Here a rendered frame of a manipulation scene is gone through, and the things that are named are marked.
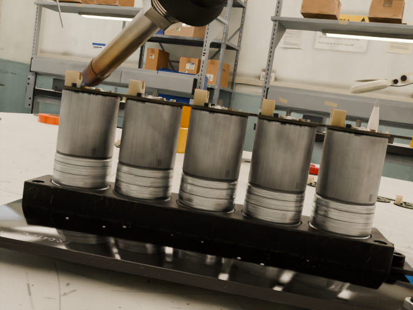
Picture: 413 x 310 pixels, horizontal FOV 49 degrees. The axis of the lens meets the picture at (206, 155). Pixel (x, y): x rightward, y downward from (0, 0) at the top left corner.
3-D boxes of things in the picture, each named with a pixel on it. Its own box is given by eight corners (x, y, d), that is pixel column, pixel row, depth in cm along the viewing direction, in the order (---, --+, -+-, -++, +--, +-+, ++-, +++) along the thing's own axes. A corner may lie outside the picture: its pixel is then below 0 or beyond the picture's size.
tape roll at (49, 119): (40, 119, 73) (41, 112, 73) (78, 124, 74) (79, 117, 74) (35, 122, 67) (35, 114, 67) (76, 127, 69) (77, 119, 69)
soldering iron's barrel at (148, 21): (72, 93, 17) (163, 5, 12) (71, 56, 18) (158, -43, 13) (108, 99, 18) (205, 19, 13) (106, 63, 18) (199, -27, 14)
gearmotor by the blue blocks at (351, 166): (372, 264, 17) (397, 133, 17) (308, 253, 18) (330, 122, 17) (359, 246, 20) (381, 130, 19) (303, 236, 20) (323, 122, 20)
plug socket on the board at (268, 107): (279, 117, 18) (282, 101, 18) (258, 114, 18) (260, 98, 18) (279, 117, 19) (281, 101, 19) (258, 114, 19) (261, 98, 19)
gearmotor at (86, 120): (94, 213, 19) (109, 90, 18) (39, 203, 19) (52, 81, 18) (114, 202, 21) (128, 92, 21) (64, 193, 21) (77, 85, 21)
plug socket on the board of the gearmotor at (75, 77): (80, 88, 19) (82, 72, 19) (61, 85, 19) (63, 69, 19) (88, 89, 20) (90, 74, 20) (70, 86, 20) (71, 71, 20)
